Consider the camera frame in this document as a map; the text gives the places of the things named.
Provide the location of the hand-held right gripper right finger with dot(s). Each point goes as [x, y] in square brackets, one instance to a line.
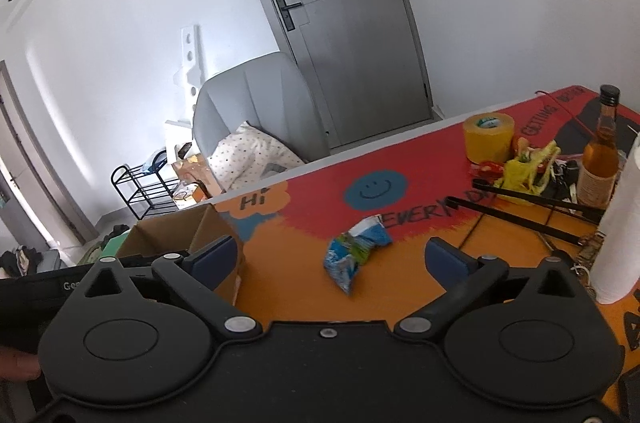
[445, 260]

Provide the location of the black metal shoe rack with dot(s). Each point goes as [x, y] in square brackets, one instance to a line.
[145, 190]

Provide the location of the yellow tape roll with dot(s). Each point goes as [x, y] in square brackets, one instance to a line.
[489, 138]

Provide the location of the white panel with holes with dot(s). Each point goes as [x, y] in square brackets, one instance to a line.
[190, 63]

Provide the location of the white paper towel roll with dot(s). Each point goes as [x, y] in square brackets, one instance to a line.
[620, 233]

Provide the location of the brown paper bag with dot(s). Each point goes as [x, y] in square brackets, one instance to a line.
[195, 175]

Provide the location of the white dotted pillow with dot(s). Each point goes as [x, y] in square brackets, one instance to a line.
[250, 158]

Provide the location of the amber glass bottle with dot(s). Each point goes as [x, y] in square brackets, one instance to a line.
[597, 173]

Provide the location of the brown cardboard box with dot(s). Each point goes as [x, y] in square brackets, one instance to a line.
[165, 228]

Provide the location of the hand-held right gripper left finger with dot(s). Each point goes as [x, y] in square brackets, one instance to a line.
[215, 260]

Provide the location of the grey door frame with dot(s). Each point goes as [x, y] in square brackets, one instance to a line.
[35, 163]

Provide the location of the pile of clothes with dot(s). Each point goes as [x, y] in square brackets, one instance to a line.
[25, 260]

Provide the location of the small red packet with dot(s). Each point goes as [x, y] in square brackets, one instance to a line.
[487, 168]

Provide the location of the grey door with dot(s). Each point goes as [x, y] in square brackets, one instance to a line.
[350, 28]

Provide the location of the blue white snack packet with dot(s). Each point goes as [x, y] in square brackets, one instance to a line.
[352, 253]

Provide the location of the grey armchair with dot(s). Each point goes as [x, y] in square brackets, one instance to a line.
[260, 98]

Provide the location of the key bunch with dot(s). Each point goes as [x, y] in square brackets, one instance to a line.
[586, 277]

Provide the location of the yellow plastic bag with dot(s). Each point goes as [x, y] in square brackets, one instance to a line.
[520, 175]

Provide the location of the person's left hand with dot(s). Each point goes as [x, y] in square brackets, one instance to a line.
[17, 363]

